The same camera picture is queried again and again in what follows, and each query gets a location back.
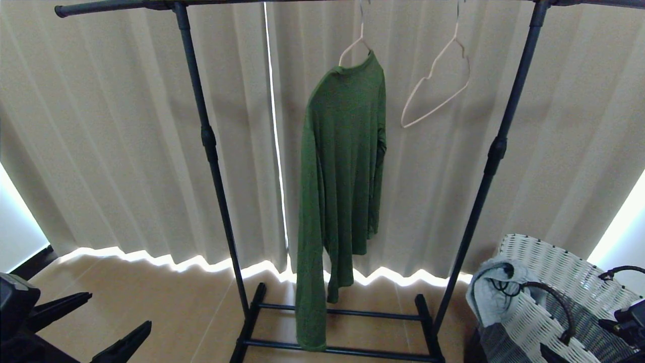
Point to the pale grey garment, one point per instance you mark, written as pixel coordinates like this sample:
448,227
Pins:
486,297

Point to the pink clothes hanger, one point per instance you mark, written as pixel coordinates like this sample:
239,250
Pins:
361,35
432,108

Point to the beige curtain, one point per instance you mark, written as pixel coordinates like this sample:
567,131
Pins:
126,126

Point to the green long-sleeved shirt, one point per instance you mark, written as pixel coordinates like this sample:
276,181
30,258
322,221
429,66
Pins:
342,151

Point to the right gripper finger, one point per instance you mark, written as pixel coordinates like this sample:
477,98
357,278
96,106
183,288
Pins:
554,355

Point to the black clothes rack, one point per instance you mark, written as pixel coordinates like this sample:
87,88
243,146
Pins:
209,146

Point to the white laundry basket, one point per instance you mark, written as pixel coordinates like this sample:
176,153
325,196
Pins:
554,262

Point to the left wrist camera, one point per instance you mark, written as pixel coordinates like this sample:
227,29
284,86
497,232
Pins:
15,297

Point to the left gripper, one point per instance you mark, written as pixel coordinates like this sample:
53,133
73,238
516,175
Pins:
30,350

